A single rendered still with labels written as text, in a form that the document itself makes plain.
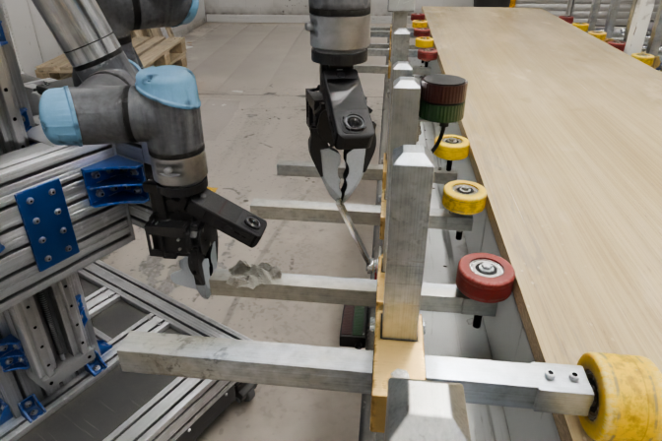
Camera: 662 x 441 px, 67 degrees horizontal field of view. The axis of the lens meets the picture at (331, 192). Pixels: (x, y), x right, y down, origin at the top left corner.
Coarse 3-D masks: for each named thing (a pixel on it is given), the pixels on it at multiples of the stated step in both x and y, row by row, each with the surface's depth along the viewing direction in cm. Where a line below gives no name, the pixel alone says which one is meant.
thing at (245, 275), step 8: (240, 264) 78; (248, 264) 79; (264, 264) 80; (232, 272) 79; (240, 272) 79; (248, 272) 78; (256, 272) 77; (264, 272) 77; (272, 272) 78; (280, 272) 78; (232, 280) 76; (240, 280) 76; (248, 280) 76; (256, 280) 77; (264, 280) 77; (272, 280) 77
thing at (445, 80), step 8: (424, 80) 65; (432, 80) 65; (440, 80) 65; (448, 80) 65; (456, 80) 65; (464, 80) 65; (440, 104) 64; (448, 104) 64; (456, 104) 64; (424, 120) 66; (440, 136) 68; (432, 152) 70
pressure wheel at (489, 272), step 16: (464, 256) 75; (480, 256) 75; (496, 256) 75; (464, 272) 72; (480, 272) 72; (496, 272) 72; (512, 272) 72; (464, 288) 72; (480, 288) 70; (496, 288) 70; (480, 320) 77
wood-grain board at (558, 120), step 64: (448, 64) 186; (512, 64) 186; (576, 64) 186; (640, 64) 186; (512, 128) 126; (576, 128) 126; (640, 128) 126; (512, 192) 95; (576, 192) 95; (640, 192) 95; (512, 256) 76; (576, 256) 76; (640, 256) 76; (576, 320) 64; (640, 320) 64
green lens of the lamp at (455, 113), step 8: (424, 104) 65; (432, 104) 64; (464, 104) 65; (424, 112) 66; (432, 112) 65; (440, 112) 64; (448, 112) 64; (456, 112) 64; (432, 120) 65; (440, 120) 65; (448, 120) 65; (456, 120) 65
